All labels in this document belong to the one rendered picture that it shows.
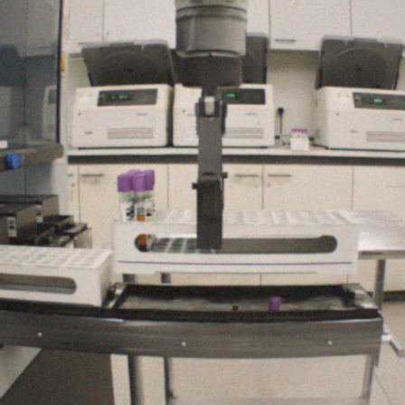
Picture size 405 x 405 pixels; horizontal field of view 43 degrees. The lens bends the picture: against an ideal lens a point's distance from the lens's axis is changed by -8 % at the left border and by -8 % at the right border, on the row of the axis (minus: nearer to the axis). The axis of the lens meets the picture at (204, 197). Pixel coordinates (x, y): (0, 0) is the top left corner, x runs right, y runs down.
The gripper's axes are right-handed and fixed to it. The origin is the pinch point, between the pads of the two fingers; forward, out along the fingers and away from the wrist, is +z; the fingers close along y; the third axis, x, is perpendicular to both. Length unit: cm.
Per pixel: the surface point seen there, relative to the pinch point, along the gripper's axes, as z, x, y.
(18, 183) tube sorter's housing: 1, 48, 53
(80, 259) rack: 5.1, 16.8, -1.1
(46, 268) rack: 5.4, 20.3, -5.0
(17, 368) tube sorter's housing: 23.6, 29.2, 1.6
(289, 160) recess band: 8, -35, 234
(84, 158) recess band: 7, 80, 234
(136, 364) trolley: 33.4, 15.4, 26.9
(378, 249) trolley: 9.7, -29.2, 25.2
